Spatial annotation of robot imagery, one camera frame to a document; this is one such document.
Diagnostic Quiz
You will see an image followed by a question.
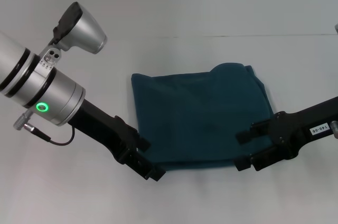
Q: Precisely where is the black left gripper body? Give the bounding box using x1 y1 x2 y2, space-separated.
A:
67 98 142 165

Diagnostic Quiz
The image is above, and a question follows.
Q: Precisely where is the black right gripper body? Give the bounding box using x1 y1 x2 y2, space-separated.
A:
267 94 338 160

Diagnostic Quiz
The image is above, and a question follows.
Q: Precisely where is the teal blue shirt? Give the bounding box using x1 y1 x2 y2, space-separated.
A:
130 61 278 173

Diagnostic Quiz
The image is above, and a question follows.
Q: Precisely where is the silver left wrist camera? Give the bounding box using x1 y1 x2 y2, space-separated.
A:
39 1 108 70

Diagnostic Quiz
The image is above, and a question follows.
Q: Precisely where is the silver metal connector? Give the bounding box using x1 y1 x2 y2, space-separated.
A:
330 120 338 139
12 111 36 130

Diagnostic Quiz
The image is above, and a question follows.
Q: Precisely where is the dark reddish gripper cable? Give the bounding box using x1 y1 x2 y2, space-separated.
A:
22 122 77 146

